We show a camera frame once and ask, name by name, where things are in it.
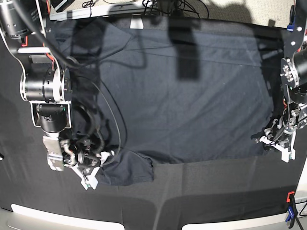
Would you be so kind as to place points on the black table cloth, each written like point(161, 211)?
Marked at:
point(180, 194)

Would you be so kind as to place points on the red blue clamp near right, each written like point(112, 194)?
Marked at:
point(292, 213)

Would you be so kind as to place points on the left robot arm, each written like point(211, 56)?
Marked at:
point(294, 68)

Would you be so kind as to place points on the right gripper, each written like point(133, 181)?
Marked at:
point(85, 162)

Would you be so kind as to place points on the dark grey t-shirt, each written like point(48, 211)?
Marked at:
point(176, 94)

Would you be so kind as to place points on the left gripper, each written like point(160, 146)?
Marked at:
point(281, 137)

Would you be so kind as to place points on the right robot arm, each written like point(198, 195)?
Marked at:
point(71, 135)

